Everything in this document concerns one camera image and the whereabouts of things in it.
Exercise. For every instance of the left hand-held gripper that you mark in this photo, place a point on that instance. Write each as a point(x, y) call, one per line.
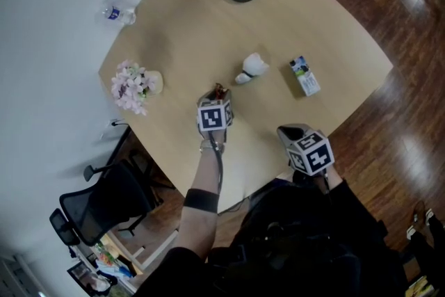
point(210, 118)

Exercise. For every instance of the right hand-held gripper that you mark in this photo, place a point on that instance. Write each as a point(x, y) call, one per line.
point(314, 160)

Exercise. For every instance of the small red candy wrapper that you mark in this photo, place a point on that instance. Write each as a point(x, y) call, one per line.
point(221, 90)

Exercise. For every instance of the white tissue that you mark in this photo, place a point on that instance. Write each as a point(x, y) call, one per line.
point(253, 66)

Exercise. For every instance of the small milk carton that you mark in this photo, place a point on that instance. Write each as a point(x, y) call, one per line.
point(305, 76)

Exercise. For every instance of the person's left forearm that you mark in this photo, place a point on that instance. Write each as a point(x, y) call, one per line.
point(201, 170)

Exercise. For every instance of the person's right forearm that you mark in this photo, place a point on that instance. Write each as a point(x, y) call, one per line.
point(335, 179)

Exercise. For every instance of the beige wooden table edge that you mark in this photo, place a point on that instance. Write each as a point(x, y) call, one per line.
point(243, 28)

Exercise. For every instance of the pink flowers in white pot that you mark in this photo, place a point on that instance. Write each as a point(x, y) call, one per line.
point(132, 87)

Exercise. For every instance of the person's black top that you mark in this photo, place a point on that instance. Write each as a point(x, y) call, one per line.
point(295, 247)

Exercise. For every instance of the clear plastic water bottle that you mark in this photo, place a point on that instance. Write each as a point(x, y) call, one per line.
point(116, 12)

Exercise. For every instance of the white shoe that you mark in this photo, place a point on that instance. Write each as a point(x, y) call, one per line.
point(429, 214)
point(411, 232)

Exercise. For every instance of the black office chair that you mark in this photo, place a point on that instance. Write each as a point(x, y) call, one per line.
point(104, 201)

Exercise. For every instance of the small white-legged desk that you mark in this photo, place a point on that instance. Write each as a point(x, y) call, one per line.
point(149, 254)

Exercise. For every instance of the black trouser legs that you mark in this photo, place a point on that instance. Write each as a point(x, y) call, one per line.
point(427, 250)

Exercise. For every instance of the pile of colourful desk clutter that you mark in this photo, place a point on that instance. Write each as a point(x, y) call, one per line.
point(107, 259)

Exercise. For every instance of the white wall socket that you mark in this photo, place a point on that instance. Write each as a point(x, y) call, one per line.
point(107, 130)

